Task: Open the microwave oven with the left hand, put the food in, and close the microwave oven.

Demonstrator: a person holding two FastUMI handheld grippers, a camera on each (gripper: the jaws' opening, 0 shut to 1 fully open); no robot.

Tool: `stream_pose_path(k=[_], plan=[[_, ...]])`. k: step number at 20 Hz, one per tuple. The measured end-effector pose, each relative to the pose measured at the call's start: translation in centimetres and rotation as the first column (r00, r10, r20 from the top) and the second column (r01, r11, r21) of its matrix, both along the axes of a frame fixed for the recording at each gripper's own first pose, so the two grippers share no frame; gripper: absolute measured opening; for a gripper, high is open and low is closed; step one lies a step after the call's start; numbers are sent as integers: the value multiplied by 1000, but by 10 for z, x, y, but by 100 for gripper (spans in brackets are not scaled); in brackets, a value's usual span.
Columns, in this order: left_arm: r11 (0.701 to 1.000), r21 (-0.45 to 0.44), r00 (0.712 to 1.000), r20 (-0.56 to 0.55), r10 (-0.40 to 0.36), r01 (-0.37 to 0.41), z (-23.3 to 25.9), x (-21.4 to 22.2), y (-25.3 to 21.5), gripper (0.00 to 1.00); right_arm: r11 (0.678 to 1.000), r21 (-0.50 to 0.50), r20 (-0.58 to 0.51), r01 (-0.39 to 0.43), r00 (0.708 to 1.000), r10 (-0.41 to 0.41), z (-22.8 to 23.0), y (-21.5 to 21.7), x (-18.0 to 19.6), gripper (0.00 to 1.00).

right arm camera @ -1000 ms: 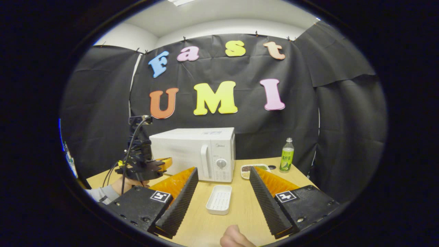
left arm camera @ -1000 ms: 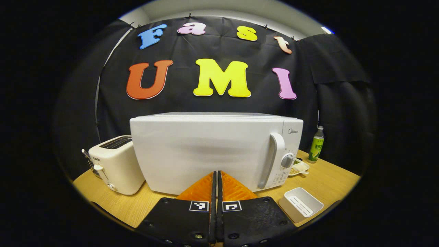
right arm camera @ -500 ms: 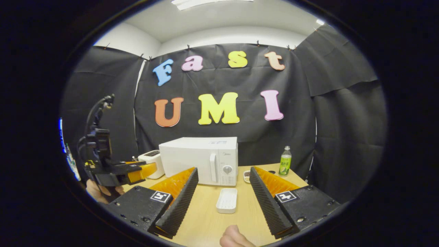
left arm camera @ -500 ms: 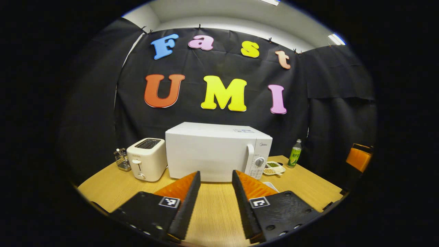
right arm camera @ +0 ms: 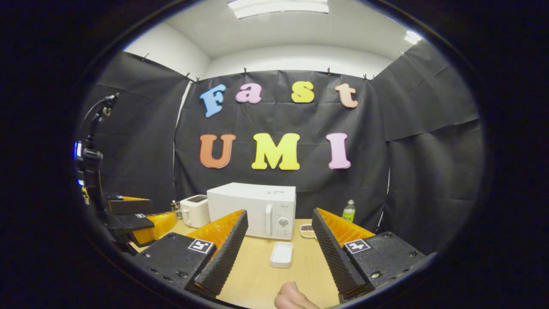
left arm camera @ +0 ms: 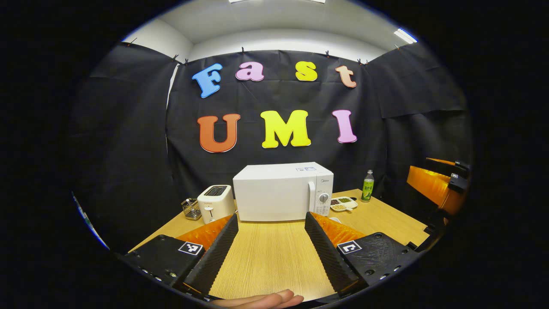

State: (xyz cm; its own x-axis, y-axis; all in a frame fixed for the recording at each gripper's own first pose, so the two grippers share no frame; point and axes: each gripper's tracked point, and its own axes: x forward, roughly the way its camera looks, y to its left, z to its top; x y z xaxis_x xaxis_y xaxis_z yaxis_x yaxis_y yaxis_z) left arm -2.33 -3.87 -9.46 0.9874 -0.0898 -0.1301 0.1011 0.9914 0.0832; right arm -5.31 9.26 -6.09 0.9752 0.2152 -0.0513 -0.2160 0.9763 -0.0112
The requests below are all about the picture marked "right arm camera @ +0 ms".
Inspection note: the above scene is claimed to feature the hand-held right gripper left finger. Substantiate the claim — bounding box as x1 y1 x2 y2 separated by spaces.
137 209 249 297

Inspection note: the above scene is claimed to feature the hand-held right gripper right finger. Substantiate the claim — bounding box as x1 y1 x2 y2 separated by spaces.
311 208 428 302

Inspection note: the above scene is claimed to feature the white microwave oven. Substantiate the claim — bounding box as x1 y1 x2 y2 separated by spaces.
207 182 296 240

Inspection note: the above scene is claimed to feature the white toaster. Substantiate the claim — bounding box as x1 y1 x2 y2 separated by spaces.
180 194 211 228

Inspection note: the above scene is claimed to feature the white rectangular dish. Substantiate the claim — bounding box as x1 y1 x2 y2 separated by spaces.
270 242 293 269

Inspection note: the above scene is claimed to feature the black backdrop cloth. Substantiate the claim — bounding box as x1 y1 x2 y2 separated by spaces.
79 39 487 256

